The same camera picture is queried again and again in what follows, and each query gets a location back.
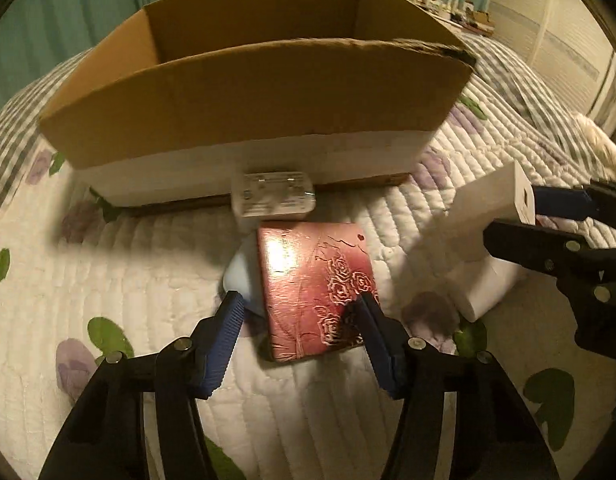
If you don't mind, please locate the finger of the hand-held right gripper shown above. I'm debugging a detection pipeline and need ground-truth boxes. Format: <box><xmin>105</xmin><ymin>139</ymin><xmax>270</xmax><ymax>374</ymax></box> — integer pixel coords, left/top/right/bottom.
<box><xmin>532</xmin><ymin>181</ymin><xmax>616</xmax><ymax>234</ymax></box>
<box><xmin>482</xmin><ymin>219</ymin><xmax>616</xmax><ymax>287</ymax></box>

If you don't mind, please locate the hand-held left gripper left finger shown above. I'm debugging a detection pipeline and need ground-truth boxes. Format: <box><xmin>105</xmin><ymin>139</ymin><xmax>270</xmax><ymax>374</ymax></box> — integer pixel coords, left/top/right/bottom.
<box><xmin>38</xmin><ymin>291</ymin><xmax>245</xmax><ymax>480</ymax></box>

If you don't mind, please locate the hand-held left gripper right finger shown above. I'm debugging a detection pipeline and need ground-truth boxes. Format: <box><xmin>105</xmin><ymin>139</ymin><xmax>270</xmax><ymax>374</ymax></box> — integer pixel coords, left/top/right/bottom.
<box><xmin>354</xmin><ymin>292</ymin><xmax>560</xmax><ymax>480</ymax></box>

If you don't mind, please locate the tall white carton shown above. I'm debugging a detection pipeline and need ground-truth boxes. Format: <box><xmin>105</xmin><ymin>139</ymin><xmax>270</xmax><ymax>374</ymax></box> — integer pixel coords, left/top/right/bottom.
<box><xmin>432</xmin><ymin>160</ymin><xmax>537</xmax><ymax>263</ymax></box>

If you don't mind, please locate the red rose-embossed box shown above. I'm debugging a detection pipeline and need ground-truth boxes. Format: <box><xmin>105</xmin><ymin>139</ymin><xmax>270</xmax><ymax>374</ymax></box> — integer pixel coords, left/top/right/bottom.
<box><xmin>256</xmin><ymin>221</ymin><xmax>379</xmax><ymax>364</ymax></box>

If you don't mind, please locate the large cardboard box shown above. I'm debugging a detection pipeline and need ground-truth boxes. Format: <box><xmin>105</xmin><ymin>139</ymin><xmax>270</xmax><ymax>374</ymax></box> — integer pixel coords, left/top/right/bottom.
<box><xmin>38</xmin><ymin>0</ymin><xmax>477</xmax><ymax>209</ymax></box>

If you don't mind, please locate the pale blue round object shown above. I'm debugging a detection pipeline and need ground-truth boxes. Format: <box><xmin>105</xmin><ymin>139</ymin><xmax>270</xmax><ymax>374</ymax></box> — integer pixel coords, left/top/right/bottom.
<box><xmin>222</xmin><ymin>242</ymin><xmax>265</xmax><ymax>319</ymax></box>

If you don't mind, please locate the flat white box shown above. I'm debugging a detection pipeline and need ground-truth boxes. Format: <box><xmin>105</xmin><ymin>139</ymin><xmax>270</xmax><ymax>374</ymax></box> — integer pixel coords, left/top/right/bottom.
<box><xmin>447</xmin><ymin>252</ymin><xmax>525</xmax><ymax>324</ymax></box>

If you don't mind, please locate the cream fluffy cloth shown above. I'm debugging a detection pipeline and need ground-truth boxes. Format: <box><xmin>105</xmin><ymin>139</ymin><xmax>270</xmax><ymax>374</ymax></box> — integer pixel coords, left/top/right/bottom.
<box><xmin>570</xmin><ymin>111</ymin><xmax>616</xmax><ymax>183</ymax></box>

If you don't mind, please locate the floral quilted bedspread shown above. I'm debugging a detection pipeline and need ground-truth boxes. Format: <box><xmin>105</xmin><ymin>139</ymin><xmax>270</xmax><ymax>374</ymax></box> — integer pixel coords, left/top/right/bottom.
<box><xmin>0</xmin><ymin>30</ymin><xmax>616</xmax><ymax>480</ymax></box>

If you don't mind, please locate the small white labelled box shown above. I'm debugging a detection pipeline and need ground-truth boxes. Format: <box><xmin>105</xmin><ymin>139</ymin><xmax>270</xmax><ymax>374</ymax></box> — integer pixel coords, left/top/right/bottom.
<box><xmin>230</xmin><ymin>171</ymin><xmax>317</xmax><ymax>222</ymax></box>

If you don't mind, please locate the white wardrobe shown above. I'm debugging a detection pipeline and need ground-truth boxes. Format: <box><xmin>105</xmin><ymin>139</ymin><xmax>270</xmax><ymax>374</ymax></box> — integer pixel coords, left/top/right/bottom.
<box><xmin>487</xmin><ymin>0</ymin><xmax>616</xmax><ymax>133</ymax></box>

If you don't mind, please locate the cluttered dresser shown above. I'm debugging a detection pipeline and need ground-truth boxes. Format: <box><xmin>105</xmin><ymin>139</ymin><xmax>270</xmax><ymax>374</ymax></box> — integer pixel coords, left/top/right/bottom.
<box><xmin>403</xmin><ymin>0</ymin><xmax>495</xmax><ymax>37</ymax></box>

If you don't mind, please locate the green curtain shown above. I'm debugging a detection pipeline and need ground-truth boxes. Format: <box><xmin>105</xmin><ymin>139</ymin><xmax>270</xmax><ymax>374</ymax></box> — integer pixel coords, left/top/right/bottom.
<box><xmin>0</xmin><ymin>0</ymin><xmax>251</xmax><ymax>113</ymax></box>

